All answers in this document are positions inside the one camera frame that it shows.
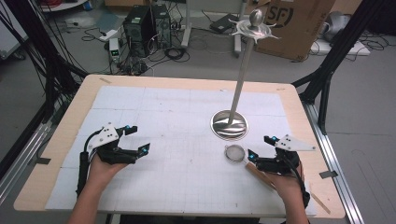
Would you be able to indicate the person's right hand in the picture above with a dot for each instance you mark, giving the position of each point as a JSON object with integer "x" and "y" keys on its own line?
{"x": 288, "y": 185}

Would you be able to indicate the white round table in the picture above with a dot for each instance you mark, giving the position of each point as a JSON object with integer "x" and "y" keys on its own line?
{"x": 62, "y": 5}

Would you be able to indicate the white flat board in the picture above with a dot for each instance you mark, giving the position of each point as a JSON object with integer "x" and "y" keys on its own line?
{"x": 342, "y": 49}

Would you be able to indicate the white grid mat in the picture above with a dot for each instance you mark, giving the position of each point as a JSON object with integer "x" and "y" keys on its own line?
{"x": 174, "y": 177}

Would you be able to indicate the black frame strut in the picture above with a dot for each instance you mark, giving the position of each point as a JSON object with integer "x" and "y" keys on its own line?
{"x": 339, "y": 46}

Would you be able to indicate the grey rounded device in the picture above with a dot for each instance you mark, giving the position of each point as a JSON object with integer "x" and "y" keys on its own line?
{"x": 336, "y": 23}

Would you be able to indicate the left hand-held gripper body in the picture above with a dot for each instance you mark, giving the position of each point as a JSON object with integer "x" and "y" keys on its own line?
{"x": 104, "y": 138}

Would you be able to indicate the white power strip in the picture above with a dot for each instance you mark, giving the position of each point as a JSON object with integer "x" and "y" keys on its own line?
{"x": 109, "y": 34}

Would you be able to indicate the white stand post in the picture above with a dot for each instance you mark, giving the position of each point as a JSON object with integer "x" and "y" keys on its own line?
{"x": 237, "y": 46}
{"x": 186, "y": 25}

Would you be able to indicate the black slim computer tower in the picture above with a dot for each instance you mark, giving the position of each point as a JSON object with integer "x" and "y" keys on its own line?
{"x": 162, "y": 25}

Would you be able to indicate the beige tape piece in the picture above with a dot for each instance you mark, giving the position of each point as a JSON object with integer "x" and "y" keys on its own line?
{"x": 105, "y": 80}

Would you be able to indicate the small white device green display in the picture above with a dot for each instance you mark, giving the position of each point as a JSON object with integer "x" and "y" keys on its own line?
{"x": 114, "y": 49}

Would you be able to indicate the person's left hand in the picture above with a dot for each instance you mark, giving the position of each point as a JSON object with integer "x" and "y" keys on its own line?
{"x": 102, "y": 171}

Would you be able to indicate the large printed cardboard box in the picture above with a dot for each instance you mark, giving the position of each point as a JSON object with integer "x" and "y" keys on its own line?
{"x": 299, "y": 28}

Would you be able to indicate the black flat case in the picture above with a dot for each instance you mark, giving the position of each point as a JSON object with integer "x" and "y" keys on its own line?
{"x": 222, "y": 23}

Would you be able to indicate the black mesh-front computer tower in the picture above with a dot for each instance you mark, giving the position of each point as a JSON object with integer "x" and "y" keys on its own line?
{"x": 137, "y": 31}

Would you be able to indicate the dark tape piece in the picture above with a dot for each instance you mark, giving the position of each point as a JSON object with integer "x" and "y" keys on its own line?
{"x": 328, "y": 174}
{"x": 42, "y": 160}

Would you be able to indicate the steel utensil stand with hooks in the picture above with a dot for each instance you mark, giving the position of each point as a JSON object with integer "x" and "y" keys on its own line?
{"x": 229, "y": 126}

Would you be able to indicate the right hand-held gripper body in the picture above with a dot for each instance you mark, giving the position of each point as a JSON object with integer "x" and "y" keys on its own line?
{"x": 291, "y": 144}

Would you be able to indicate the white cabinet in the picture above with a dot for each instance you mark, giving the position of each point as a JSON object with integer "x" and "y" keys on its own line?
{"x": 9, "y": 37}

